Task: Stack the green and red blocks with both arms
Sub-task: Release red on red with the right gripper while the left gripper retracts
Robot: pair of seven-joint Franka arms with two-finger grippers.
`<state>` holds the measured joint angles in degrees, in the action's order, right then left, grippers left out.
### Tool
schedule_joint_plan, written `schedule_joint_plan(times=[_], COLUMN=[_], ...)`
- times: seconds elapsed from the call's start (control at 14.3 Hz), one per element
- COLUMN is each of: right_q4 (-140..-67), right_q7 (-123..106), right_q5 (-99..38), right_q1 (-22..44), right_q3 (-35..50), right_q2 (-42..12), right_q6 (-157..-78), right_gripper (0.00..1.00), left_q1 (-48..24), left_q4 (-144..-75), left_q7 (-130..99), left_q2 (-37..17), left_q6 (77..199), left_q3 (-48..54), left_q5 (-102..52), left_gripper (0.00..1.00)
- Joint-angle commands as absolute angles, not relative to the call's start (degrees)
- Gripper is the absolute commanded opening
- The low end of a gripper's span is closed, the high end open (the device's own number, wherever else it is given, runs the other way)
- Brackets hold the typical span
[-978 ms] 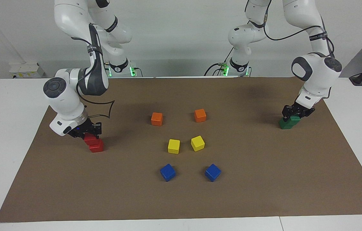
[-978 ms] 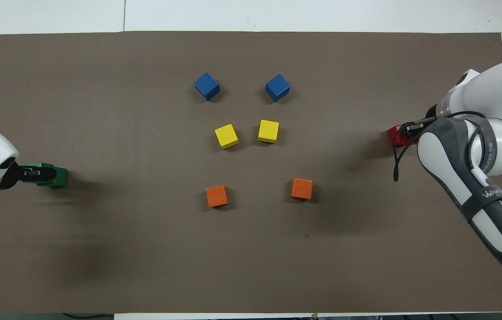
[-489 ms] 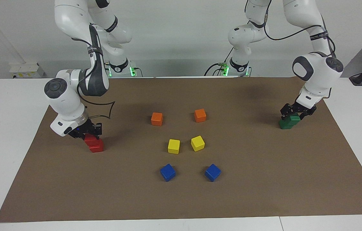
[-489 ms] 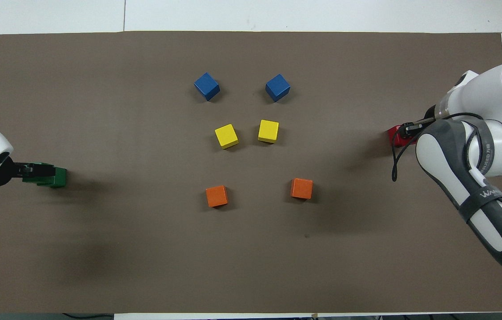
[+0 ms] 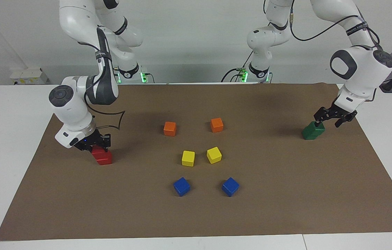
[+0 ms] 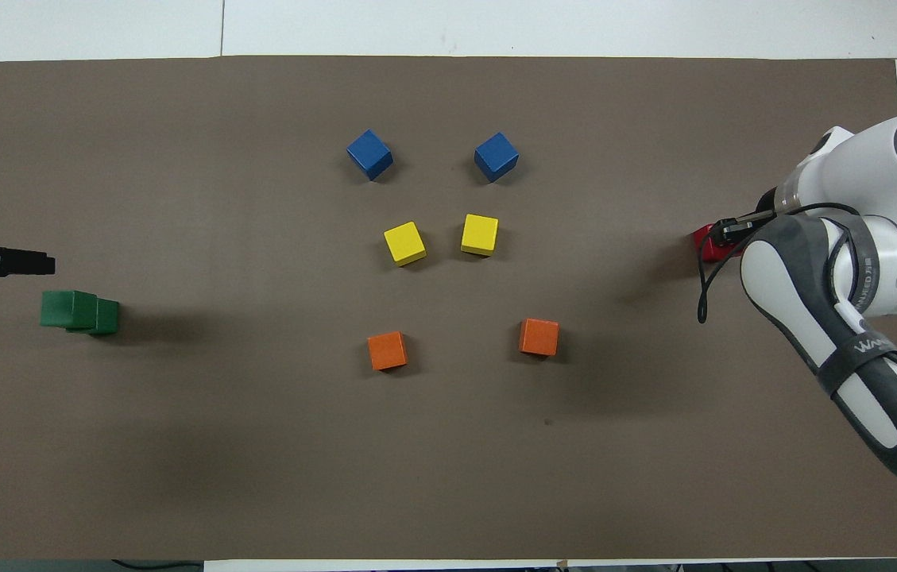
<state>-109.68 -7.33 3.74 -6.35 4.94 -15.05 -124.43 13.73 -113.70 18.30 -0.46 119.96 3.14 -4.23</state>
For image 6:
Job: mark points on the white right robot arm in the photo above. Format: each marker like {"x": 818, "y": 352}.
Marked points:
{"x": 893, "y": 262}

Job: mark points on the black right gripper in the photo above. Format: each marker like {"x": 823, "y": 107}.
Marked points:
{"x": 771, "y": 205}

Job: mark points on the orange wooden cube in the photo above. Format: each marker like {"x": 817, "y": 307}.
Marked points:
{"x": 387, "y": 350}
{"x": 539, "y": 337}

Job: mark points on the yellow wooden cube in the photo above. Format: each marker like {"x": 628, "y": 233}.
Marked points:
{"x": 404, "y": 243}
{"x": 480, "y": 234}

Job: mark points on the green wooden cube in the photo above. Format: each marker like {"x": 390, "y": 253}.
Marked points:
{"x": 108, "y": 316}
{"x": 67, "y": 306}

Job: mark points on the blue wooden cube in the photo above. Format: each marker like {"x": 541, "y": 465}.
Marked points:
{"x": 496, "y": 156}
{"x": 369, "y": 154}

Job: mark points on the brown table mat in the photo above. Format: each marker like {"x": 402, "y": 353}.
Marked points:
{"x": 257, "y": 445}

